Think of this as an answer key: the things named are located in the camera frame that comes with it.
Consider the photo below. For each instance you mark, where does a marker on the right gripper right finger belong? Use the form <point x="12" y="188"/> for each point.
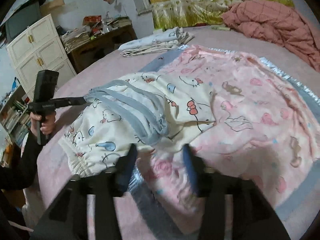
<point x="253" y="216"/>

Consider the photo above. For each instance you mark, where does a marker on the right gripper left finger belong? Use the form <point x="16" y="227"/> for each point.
<point x="66" y="217"/>

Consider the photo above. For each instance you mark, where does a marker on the white hello kitty pants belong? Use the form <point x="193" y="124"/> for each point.
<point x="150" y="110"/>

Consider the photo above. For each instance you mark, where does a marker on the person left hand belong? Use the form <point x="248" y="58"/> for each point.
<point x="47" y="125"/>

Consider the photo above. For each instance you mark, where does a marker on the white cabinet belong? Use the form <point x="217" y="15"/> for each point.
<point x="38" y="48"/>

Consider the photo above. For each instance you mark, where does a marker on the dark wooden desk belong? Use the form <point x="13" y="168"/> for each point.
<point x="97" y="48"/>

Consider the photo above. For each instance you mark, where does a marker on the stack of papers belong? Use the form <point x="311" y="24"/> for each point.
<point x="74" y="39"/>

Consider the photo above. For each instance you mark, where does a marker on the pink cartoon print pants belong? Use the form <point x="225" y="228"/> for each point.
<point x="172" y="211"/>

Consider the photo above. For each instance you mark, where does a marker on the red box on desk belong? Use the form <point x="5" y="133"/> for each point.
<point x="93" y="19"/>

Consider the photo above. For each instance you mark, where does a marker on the clear plastic bottle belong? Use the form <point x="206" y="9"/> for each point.
<point x="105" y="26"/>

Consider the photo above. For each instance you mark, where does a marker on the green white small box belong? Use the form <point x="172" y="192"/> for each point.
<point x="158" y="31"/>

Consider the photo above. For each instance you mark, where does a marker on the folded blue white cloth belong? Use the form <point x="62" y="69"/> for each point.
<point x="174" y="34"/>

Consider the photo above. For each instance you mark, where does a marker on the folded cream cloth stack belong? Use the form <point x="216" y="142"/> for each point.
<point x="159" y="47"/>

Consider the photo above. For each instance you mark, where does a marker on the pale green comb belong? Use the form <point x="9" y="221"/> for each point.
<point x="220" y="27"/>

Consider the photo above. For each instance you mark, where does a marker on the pink plaid quilt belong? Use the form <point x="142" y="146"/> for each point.
<point x="276" y="23"/>

